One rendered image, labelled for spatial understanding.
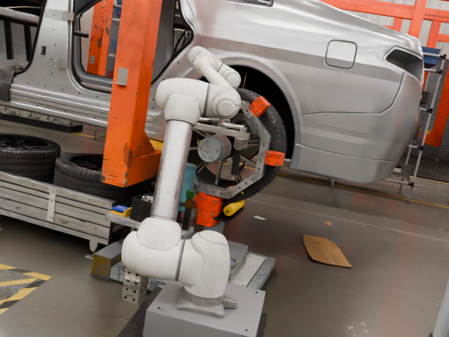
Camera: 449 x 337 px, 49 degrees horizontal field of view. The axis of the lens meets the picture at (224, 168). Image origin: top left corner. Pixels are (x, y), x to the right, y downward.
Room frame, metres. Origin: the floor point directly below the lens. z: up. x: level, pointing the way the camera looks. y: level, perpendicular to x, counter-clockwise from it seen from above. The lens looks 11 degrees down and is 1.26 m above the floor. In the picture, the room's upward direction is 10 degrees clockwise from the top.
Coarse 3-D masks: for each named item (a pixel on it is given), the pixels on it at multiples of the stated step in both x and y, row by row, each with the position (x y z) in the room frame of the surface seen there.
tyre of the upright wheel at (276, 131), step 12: (240, 96) 2.72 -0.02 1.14; (252, 96) 2.72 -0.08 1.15; (264, 120) 2.68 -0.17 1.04; (276, 120) 2.73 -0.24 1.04; (276, 132) 2.66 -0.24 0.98; (276, 144) 2.66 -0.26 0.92; (276, 168) 2.67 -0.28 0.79; (264, 180) 2.67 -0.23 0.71; (240, 192) 2.70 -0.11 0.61; (252, 192) 2.68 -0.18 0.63
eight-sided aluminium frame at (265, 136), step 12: (240, 108) 2.64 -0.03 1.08; (252, 120) 2.61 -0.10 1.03; (264, 132) 2.59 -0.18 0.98; (264, 144) 2.63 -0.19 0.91; (264, 156) 2.59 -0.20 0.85; (264, 168) 2.63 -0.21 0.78; (252, 180) 2.60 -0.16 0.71; (204, 192) 2.67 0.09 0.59; (216, 192) 2.65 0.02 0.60; (228, 192) 2.63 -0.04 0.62
